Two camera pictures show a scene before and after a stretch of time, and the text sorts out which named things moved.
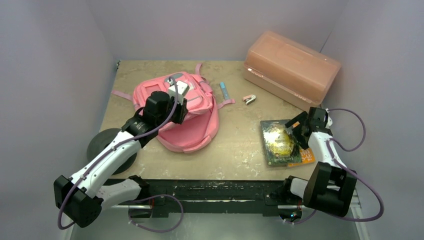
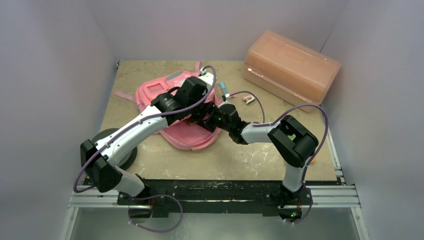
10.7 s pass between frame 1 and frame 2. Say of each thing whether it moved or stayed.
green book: moved
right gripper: moved
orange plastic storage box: stayed
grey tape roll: stayed
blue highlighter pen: stayed
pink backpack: stayed
